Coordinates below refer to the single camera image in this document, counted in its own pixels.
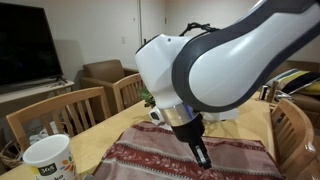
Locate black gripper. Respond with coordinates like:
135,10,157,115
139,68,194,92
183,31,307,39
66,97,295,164
171,113,213,170

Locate red patterned cloth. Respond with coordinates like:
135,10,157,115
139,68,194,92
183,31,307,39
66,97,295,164
93,120,284,180

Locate wooden dining chair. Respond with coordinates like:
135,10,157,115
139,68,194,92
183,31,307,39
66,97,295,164
112,73,145,113
265,79,280,104
270,98,319,180
5,86,113,152

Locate brown sofa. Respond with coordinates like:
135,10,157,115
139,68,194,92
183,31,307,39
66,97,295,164
263,59,320,129

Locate striped pillow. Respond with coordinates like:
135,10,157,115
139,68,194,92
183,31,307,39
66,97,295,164
265,68,320,96

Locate brown armchair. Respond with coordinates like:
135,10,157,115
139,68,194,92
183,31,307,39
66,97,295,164
79,59,140,113

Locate white door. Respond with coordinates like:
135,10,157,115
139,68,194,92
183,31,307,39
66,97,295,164
138,0,167,46

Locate white paper cup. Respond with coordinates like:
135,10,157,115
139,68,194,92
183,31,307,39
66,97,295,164
22,133,79,180

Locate light television stand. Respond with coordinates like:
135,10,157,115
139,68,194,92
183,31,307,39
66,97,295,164
0,79,75,104

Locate wicker basket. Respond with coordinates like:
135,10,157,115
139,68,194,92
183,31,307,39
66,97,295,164
0,139,25,169

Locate black flat television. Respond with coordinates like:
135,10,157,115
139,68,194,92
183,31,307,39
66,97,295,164
0,2,64,95

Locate black arm cable harness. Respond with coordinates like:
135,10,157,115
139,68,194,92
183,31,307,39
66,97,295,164
179,21,219,37

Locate white power strip cables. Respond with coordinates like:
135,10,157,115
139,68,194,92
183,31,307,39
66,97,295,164
28,120,60,145

